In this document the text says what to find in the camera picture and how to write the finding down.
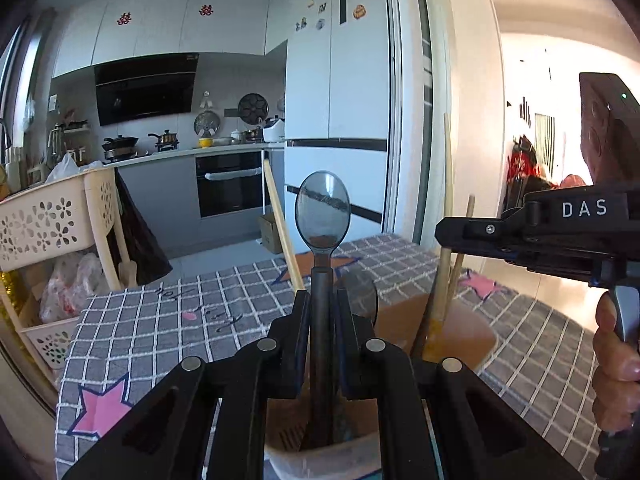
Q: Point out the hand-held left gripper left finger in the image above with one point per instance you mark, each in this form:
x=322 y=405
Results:
x=295 y=340

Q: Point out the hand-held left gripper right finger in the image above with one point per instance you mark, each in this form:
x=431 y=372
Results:
x=350 y=350

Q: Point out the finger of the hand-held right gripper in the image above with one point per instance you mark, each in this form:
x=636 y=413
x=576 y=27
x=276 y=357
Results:
x=475 y=232

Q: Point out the set of wooden chopsticks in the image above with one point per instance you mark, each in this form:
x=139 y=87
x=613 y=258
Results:
x=448 y=170

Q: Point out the white plastic utensil holder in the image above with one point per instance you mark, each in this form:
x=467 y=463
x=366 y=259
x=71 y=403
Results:
x=460 y=330

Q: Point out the person's right hand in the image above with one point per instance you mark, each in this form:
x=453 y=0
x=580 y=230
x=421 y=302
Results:
x=612 y=375

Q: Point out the cardboard box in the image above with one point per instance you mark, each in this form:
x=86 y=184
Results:
x=272 y=235

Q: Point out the grey checked tablecloth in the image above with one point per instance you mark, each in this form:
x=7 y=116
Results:
x=165 y=320

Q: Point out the black built-in oven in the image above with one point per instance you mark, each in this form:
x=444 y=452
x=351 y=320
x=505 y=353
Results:
x=225 y=195

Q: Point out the black leaning panel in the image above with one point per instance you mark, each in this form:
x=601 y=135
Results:
x=140 y=235

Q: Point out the white refrigerator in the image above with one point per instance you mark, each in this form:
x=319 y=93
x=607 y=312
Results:
x=350 y=85

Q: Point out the grey base cabinets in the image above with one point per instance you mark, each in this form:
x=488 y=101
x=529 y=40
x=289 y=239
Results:
x=160 y=200

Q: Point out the small metal pot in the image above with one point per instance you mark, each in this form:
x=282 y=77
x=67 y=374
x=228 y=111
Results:
x=251 y=135

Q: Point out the white rice cooker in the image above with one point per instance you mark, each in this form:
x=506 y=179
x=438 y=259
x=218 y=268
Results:
x=274 y=131

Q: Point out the yellow bowl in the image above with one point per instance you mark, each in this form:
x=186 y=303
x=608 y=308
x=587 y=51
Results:
x=206 y=142

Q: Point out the red and white plastic bag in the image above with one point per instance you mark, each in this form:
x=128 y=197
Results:
x=75 y=280

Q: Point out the grey round hanging rack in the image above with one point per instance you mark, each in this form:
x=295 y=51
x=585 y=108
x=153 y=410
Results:
x=206 y=124

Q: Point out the dark round hanging pan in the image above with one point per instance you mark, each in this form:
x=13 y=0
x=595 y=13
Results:
x=252 y=107

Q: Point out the copper pot with lid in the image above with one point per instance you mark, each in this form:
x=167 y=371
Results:
x=167 y=140

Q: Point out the black wok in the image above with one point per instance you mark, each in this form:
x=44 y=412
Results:
x=120 y=145

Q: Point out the cream floral storage rack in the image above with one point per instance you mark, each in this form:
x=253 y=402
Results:
x=45 y=220

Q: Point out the black range hood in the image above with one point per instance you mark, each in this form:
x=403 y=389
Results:
x=145 y=90

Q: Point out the metal kettle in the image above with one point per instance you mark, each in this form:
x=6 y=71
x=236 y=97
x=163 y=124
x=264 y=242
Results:
x=56 y=142

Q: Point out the white upper cabinets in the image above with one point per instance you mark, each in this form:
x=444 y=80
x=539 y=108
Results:
x=150 y=30

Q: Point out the red paper sticker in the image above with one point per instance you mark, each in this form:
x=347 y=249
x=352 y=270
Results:
x=204 y=10
x=123 y=17

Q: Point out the red wall decorations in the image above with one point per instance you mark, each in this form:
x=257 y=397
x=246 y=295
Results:
x=525 y=170

